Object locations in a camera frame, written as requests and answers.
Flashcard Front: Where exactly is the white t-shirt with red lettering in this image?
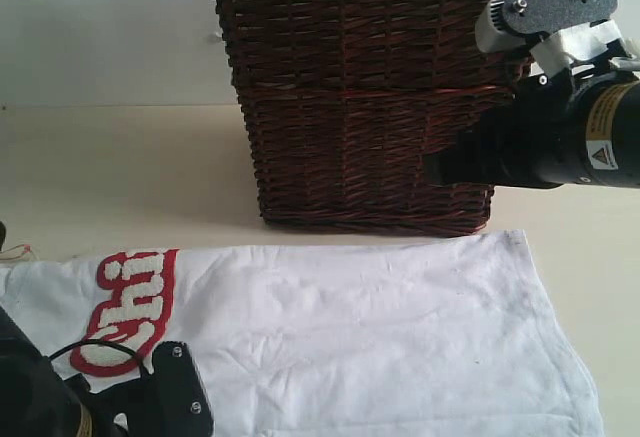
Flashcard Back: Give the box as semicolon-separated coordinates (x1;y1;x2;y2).
1;231;604;436

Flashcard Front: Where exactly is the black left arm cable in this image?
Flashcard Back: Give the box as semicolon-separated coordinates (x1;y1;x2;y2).
47;337;154;378

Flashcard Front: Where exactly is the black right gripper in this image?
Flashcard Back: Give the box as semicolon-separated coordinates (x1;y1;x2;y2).
423;70;595;189

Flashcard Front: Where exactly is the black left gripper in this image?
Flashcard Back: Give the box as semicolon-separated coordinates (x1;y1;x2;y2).
1;311;158;436

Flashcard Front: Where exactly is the dark brown wicker basket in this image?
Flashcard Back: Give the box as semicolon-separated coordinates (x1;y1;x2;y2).
213;0;528;237

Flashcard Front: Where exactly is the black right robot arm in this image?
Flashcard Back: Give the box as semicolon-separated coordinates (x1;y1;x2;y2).
423;72;639;189

